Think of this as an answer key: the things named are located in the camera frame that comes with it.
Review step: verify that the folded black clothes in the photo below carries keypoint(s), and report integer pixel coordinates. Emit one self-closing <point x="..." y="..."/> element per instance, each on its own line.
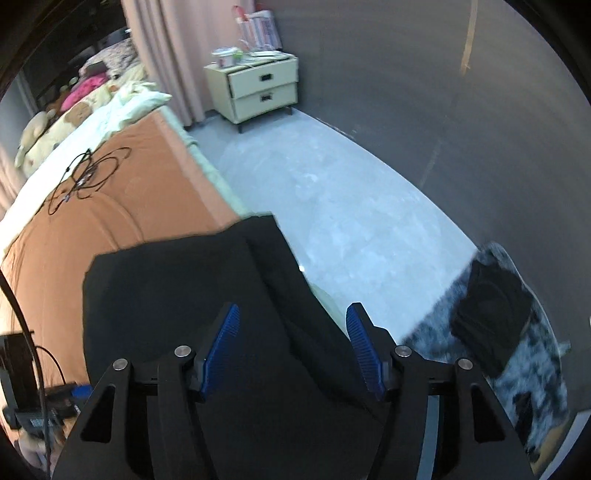
<point x="494" y="314"/>

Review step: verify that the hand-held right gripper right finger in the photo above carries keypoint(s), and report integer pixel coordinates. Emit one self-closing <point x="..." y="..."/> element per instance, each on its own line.
<point x="364" y="350"/>

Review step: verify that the beige plush toy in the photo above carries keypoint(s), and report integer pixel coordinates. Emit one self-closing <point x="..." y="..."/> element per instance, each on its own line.
<point x="32" y="134"/>

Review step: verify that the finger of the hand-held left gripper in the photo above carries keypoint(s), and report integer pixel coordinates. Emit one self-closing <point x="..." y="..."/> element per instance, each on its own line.
<point x="78" y="392"/>

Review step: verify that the black shirt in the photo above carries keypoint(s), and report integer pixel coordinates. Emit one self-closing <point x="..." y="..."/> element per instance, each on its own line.
<point x="184" y="286"/>

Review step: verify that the white papers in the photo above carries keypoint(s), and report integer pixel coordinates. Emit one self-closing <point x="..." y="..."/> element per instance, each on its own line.
<point x="265" y="55"/>

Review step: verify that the orange-brown blanket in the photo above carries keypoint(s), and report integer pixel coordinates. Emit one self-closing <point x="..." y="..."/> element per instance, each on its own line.
<point x="175" y="194"/>

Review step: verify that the pink clothes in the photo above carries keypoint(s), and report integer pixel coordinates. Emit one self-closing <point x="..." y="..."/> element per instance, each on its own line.
<point x="85" y="87"/>

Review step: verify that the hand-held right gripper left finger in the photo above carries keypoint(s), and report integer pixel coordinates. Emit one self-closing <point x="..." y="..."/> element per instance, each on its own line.
<point x="221" y="350"/>

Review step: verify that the dark wardrobe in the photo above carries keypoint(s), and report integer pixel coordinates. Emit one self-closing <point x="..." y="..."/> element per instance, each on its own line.
<point x="51" y="69"/>

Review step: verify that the grey shaggy rug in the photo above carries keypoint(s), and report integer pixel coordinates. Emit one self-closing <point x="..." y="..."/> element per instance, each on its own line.
<point x="429" y="323"/>

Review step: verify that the pink curtain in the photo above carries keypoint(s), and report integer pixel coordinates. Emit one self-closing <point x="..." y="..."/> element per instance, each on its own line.
<point x="171" y="55"/>
<point x="4" y="180"/>

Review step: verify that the cream white quilt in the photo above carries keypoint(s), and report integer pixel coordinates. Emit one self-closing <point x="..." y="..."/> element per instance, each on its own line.
<point x="106" y="120"/>

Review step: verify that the floral bedding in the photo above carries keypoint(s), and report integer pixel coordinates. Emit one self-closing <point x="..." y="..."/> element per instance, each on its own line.
<point x="115" y="53"/>

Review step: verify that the cream nightstand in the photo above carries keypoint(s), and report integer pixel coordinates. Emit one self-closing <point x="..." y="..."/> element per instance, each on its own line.
<point x="263" y="92"/>

